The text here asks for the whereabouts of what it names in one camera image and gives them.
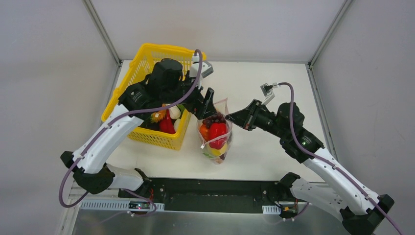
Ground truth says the dark purple grape bunch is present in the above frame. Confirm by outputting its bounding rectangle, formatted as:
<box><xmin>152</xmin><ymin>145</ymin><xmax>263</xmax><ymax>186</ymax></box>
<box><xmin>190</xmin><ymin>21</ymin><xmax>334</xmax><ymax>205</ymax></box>
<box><xmin>202</xmin><ymin>113</ymin><xmax>226</xmax><ymax>129</ymax></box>

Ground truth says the red bell pepper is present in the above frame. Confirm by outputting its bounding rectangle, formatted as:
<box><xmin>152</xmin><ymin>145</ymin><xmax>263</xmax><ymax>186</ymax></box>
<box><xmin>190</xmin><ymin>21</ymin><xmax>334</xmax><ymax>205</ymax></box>
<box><xmin>209</xmin><ymin>123</ymin><xmax>228</xmax><ymax>149</ymax></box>

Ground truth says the small orange pumpkin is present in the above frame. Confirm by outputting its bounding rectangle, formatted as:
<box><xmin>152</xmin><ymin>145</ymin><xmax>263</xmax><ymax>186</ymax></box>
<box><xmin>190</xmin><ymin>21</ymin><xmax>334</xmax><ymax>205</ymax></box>
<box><xmin>199</xmin><ymin>124</ymin><xmax>210</xmax><ymax>142</ymax></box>

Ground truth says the clear zip top bag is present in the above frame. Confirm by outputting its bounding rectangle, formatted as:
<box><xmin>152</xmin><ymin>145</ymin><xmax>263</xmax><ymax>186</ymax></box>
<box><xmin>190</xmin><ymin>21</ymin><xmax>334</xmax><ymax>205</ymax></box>
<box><xmin>197</xmin><ymin>98</ymin><xmax>233</xmax><ymax>164</ymax></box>

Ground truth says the yellow lemon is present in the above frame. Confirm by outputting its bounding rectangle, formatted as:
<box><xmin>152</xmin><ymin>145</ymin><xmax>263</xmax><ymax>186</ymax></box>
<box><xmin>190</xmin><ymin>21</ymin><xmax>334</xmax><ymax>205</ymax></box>
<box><xmin>208</xmin><ymin>144</ymin><xmax>228</xmax><ymax>157</ymax></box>

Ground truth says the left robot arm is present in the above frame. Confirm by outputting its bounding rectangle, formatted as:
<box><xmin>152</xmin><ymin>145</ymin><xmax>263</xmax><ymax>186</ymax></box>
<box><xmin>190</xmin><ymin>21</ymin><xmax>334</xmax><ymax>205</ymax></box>
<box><xmin>61</xmin><ymin>58</ymin><xmax>216</xmax><ymax>198</ymax></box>

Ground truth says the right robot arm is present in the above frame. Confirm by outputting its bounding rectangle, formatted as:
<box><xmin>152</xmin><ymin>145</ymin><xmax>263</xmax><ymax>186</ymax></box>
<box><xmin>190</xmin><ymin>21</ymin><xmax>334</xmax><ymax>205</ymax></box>
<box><xmin>226</xmin><ymin>99</ymin><xmax>394</xmax><ymax>235</ymax></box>

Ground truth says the white mushroom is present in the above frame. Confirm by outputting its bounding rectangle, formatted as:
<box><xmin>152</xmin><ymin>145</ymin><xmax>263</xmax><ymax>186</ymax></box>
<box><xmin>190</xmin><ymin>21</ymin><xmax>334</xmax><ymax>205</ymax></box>
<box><xmin>168</xmin><ymin>105</ymin><xmax>182</xmax><ymax>120</ymax></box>

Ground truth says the pineapple with green crown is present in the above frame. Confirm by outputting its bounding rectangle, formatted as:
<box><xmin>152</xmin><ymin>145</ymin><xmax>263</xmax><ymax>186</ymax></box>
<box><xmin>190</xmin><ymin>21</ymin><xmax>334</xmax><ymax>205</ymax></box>
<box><xmin>144</xmin><ymin>109</ymin><xmax>168</xmax><ymax>125</ymax></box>

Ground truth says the yellow plastic basket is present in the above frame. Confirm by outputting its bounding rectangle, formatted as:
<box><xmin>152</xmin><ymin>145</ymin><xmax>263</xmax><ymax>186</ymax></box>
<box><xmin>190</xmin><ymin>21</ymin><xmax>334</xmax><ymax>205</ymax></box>
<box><xmin>98</xmin><ymin>43</ymin><xmax>215</xmax><ymax>150</ymax></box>

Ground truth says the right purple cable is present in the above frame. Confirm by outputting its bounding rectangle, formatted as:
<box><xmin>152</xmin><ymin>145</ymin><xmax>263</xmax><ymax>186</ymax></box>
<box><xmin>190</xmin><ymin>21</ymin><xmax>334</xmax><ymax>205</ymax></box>
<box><xmin>278</xmin><ymin>82</ymin><xmax>404</xmax><ymax>235</ymax></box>

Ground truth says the purple cable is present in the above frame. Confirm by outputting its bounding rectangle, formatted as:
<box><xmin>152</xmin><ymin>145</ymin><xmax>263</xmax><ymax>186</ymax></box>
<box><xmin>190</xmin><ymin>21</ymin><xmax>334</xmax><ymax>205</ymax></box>
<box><xmin>58</xmin><ymin>48</ymin><xmax>204</xmax><ymax>209</ymax></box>
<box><xmin>278</xmin><ymin>82</ymin><xmax>404</xmax><ymax>235</ymax></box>

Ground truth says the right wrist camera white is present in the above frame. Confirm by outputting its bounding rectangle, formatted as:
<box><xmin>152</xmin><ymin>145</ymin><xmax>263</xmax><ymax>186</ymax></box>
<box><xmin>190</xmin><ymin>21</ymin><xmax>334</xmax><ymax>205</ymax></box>
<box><xmin>260</xmin><ymin>83</ymin><xmax>279</xmax><ymax>106</ymax></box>

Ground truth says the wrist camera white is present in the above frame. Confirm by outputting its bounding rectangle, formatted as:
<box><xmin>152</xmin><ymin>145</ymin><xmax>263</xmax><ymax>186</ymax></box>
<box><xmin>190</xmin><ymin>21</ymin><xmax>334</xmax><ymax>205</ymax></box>
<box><xmin>189</xmin><ymin>55</ymin><xmax>214</xmax><ymax>80</ymax></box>
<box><xmin>260</xmin><ymin>83</ymin><xmax>279</xmax><ymax>106</ymax></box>

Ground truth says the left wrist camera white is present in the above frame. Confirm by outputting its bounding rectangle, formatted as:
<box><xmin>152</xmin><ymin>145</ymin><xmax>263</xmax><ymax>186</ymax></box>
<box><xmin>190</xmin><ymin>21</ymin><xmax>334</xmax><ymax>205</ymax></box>
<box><xmin>189</xmin><ymin>55</ymin><xmax>214</xmax><ymax>80</ymax></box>

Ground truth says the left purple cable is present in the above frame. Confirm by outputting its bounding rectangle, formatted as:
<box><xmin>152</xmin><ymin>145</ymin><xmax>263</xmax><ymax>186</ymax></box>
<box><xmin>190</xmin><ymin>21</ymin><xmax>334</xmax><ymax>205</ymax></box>
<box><xmin>58</xmin><ymin>48</ymin><xmax>204</xmax><ymax>209</ymax></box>

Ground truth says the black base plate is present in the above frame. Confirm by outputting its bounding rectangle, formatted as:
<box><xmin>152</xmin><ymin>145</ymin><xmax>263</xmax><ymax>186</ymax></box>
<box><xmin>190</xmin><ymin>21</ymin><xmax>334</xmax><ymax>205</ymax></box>
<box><xmin>117</xmin><ymin>177</ymin><xmax>302</xmax><ymax>215</ymax></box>

